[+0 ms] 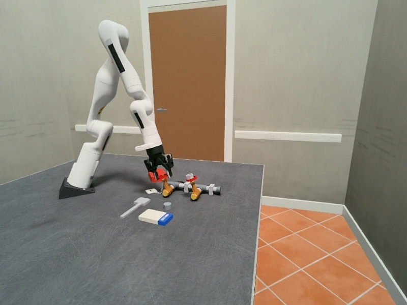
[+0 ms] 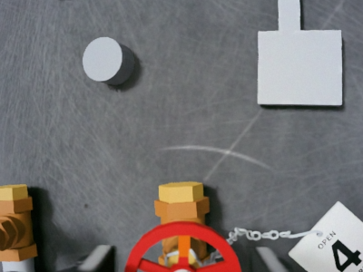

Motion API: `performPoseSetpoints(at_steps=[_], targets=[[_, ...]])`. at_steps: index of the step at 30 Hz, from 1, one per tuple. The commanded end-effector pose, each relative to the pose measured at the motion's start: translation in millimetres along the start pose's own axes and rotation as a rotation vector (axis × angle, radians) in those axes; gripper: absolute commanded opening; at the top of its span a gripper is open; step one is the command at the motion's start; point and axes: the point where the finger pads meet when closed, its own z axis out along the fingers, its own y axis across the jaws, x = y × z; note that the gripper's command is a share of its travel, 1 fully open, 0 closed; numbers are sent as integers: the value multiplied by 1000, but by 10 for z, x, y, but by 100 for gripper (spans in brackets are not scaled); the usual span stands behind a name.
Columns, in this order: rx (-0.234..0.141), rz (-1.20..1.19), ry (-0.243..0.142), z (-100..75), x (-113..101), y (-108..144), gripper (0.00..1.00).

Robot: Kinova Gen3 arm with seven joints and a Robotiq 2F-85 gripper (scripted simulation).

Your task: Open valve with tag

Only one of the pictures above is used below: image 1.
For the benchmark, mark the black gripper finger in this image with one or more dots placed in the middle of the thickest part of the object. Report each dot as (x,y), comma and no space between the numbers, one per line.
(168,164)
(152,168)

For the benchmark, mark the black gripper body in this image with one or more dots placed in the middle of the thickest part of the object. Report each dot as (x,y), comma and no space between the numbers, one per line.
(156,152)

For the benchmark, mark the red flat rectangular pad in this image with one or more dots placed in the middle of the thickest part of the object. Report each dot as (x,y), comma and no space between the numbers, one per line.
(160,172)

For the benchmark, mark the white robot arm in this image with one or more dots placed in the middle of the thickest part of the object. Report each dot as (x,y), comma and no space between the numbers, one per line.
(115,39)

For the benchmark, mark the grey pipe tee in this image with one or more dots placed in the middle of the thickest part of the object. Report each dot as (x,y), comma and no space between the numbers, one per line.
(169,186)

